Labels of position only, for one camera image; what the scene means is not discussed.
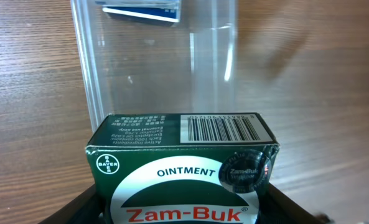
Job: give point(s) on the green Zam-Buk ointment box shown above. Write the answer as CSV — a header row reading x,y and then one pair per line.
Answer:
x,y
182,168

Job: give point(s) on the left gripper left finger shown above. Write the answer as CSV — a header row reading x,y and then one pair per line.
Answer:
x,y
87,208

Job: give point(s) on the Hansaplast plaster box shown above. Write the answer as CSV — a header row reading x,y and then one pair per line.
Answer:
x,y
154,14

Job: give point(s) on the clear plastic container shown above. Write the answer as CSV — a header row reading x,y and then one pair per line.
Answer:
x,y
139,66

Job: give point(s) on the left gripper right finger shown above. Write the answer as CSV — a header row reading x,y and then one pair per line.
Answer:
x,y
277,208

